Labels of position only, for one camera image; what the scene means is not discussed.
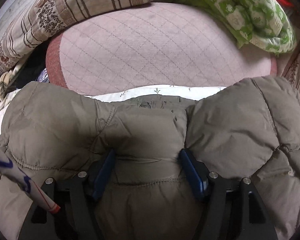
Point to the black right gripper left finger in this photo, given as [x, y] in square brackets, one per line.
[78, 197]

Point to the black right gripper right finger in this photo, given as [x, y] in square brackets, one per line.
[231, 209]

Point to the pink quilted blanket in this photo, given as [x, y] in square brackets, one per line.
[155, 44]

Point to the white leaf-print bed quilt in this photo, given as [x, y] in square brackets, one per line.
[192, 93]

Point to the beige striped pillow left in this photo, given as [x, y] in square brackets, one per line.
[45, 18]

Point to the olive green padded jacket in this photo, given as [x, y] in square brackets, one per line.
[250, 129]

